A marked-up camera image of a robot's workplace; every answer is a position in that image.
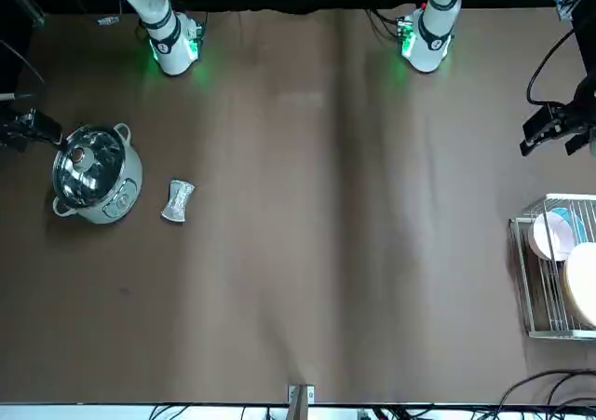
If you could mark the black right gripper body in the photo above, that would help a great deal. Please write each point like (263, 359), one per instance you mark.
(13, 126)

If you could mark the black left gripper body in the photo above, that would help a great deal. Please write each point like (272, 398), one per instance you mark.
(583, 105)

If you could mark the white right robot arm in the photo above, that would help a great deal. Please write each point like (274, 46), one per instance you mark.
(158, 15)

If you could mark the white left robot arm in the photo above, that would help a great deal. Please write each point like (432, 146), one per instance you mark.
(435, 33)

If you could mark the glass pot lid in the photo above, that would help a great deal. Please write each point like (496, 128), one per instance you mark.
(88, 168)

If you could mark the blue bowl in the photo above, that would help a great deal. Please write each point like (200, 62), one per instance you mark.
(578, 224)

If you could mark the small pink bowl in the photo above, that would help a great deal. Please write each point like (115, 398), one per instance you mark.
(551, 236)

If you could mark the grey electric cooking pot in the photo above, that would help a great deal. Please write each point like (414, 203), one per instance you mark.
(116, 201)

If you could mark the small silver packet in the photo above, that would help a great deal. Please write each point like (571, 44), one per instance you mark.
(108, 20)

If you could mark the aluminium post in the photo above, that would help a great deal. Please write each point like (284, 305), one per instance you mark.
(300, 401)

